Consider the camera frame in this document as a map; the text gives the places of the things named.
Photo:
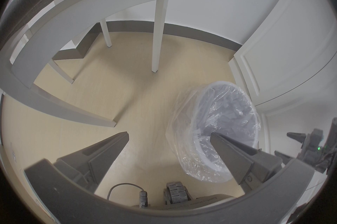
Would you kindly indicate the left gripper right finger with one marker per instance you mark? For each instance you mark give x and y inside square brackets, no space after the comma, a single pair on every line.
[237,158]

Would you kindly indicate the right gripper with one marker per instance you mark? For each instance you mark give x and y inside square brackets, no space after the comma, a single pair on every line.
[312,146]

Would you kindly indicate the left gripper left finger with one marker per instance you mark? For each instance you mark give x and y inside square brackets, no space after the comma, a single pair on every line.
[97,157]

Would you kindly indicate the white trash bin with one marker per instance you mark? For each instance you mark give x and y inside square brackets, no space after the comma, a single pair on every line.
[229,109]

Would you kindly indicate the clear plastic bag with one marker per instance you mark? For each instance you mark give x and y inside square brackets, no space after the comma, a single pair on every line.
[184,125]

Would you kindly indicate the white panelled door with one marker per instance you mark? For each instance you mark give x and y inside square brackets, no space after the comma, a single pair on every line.
[284,46]

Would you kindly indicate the white chair with grey seat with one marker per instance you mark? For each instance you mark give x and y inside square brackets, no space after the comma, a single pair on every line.
[79,12]

